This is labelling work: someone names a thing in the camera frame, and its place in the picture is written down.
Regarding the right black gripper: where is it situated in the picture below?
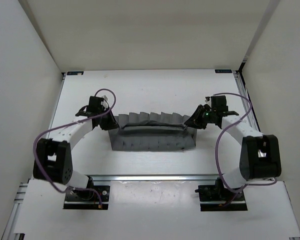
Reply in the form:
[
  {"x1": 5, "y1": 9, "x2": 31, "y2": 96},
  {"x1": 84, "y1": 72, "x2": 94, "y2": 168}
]
[{"x1": 184, "y1": 104, "x2": 216, "y2": 130}]

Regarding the grey pleated skirt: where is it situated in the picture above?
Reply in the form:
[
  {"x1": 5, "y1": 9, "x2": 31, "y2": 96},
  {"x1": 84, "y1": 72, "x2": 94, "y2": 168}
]
[{"x1": 108, "y1": 112, "x2": 197, "y2": 152}]

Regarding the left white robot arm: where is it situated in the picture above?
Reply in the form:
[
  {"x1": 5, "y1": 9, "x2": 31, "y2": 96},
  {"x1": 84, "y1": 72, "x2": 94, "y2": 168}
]
[{"x1": 33, "y1": 95, "x2": 119, "y2": 200}]

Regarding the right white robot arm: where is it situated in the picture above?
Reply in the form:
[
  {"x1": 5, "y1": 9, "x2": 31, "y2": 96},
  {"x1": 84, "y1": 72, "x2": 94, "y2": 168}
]
[{"x1": 184, "y1": 92, "x2": 281, "y2": 200}]

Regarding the right blue corner label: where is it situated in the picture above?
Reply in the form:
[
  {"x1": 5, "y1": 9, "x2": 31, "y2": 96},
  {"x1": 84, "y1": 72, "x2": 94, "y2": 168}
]
[{"x1": 215, "y1": 69, "x2": 232, "y2": 74}]

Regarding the blue corner label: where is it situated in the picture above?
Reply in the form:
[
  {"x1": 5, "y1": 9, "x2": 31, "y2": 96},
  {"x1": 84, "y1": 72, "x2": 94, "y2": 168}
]
[
  {"x1": 67, "y1": 71, "x2": 84, "y2": 76},
  {"x1": 215, "y1": 69, "x2": 232, "y2": 74}
]

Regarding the left blue corner label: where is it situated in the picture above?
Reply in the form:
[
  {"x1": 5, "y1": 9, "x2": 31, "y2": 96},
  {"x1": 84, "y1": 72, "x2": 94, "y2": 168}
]
[{"x1": 67, "y1": 71, "x2": 84, "y2": 76}]

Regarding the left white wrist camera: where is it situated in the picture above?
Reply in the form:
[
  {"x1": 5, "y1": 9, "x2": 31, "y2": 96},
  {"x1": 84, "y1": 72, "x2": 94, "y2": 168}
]
[{"x1": 101, "y1": 95, "x2": 109, "y2": 109}]

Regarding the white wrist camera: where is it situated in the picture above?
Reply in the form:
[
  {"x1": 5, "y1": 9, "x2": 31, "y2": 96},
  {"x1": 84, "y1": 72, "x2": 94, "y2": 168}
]
[
  {"x1": 205, "y1": 96, "x2": 211, "y2": 106},
  {"x1": 101, "y1": 95, "x2": 109, "y2": 109}
]

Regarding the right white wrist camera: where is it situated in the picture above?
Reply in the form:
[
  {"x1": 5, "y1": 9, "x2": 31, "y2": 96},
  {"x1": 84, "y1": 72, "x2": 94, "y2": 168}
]
[{"x1": 205, "y1": 96, "x2": 211, "y2": 106}]

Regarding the aluminium table frame rail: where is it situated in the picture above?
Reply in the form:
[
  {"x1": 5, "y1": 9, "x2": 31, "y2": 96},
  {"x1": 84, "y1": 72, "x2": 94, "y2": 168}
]
[{"x1": 233, "y1": 70, "x2": 276, "y2": 181}]

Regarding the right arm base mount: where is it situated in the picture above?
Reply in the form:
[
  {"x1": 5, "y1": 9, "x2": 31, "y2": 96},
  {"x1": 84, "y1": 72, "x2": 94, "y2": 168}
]
[{"x1": 195, "y1": 185, "x2": 248, "y2": 212}]

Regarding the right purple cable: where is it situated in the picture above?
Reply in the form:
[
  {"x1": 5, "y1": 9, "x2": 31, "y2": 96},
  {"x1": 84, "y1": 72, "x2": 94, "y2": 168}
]
[{"x1": 204, "y1": 92, "x2": 278, "y2": 207}]

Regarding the purple cable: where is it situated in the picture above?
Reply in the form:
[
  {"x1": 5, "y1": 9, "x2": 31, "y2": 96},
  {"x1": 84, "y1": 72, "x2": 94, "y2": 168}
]
[
  {"x1": 33, "y1": 88, "x2": 117, "y2": 210},
  {"x1": 204, "y1": 92, "x2": 278, "y2": 207}
]

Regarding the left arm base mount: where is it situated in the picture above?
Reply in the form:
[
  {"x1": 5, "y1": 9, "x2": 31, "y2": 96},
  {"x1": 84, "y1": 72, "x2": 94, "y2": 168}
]
[{"x1": 63, "y1": 185, "x2": 110, "y2": 210}]

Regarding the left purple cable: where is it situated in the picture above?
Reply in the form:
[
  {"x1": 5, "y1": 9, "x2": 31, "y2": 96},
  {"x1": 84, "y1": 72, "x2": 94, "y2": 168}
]
[{"x1": 33, "y1": 88, "x2": 117, "y2": 210}]

